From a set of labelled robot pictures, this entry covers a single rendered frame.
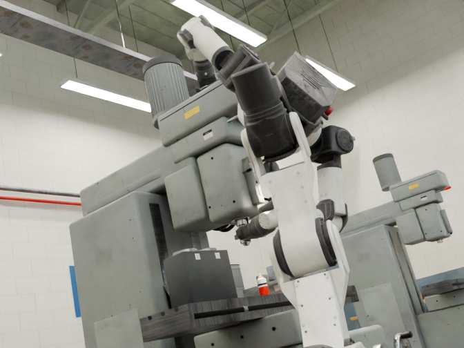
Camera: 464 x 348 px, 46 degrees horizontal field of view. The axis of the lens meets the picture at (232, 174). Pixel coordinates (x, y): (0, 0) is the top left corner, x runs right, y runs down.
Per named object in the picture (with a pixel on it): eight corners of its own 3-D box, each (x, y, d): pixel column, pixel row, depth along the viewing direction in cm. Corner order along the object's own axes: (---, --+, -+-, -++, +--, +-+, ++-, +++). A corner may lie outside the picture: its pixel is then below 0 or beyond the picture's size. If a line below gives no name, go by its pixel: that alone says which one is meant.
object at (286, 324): (344, 331, 219) (336, 302, 222) (301, 343, 191) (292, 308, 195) (248, 354, 245) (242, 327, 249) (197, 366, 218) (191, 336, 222)
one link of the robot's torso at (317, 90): (356, 115, 169) (351, 96, 203) (273, 44, 167) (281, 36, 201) (294, 183, 179) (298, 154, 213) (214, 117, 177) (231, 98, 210)
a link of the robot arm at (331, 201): (355, 231, 193) (350, 171, 200) (332, 226, 185) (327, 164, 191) (329, 236, 201) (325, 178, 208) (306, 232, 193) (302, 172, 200)
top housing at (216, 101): (274, 116, 246) (265, 85, 251) (239, 103, 226) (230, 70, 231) (197, 155, 272) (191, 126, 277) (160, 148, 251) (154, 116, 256)
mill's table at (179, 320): (360, 301, 269) (355, 284, 271) (192, 328, 171) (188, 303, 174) (320, 311, 281) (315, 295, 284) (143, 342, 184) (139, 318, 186)
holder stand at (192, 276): (238, 298, 199) (226, 246, 205) (194, 304, 183) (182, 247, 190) (216, 306, 207) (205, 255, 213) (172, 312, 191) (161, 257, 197)
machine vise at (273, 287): (330, 284, 233) (323, 259, 237) (313, 286, 221) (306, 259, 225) (264, 303, 252) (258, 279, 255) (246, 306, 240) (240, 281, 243)
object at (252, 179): (265, 202, 231) (253, 157, 237) (259, 201, 228) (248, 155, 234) (257, 206, 233) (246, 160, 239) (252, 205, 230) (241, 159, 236)
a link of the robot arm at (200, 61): (217, 68, 240) (213, 45, 233) (194, 72, 241) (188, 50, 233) (217, 55, 249) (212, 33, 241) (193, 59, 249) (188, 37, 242)
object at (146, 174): (226, 176, 257) (217, 137, 263) (194, 170, 239) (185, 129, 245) (116, 228, 300) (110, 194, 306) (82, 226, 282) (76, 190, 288)
